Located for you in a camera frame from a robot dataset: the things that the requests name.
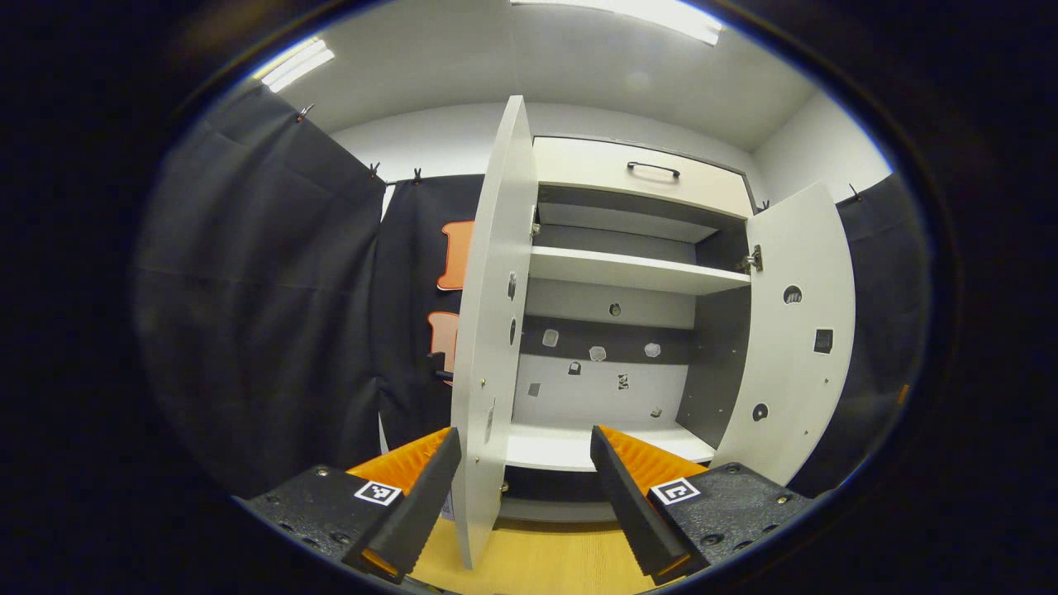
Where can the narrow ceiling light strip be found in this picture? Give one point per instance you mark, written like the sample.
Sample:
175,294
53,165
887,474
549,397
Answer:
295,64

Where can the beige door with headphones sticker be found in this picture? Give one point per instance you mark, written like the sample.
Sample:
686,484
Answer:
785,364

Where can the beige double-door shoe cabinet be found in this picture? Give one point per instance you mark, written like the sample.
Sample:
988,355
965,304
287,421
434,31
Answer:
636,268

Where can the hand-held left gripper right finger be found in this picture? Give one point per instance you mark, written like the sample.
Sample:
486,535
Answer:
632,512

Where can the beige door with camera sticker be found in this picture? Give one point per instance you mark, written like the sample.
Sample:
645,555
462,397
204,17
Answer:
492,330

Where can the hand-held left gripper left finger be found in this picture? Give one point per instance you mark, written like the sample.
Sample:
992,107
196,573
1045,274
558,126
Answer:
426,508

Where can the large ceiling light panel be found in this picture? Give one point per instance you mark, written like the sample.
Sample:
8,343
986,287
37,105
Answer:
620,15

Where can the black backdrop cloth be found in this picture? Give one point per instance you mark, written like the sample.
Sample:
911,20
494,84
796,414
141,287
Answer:
264,289

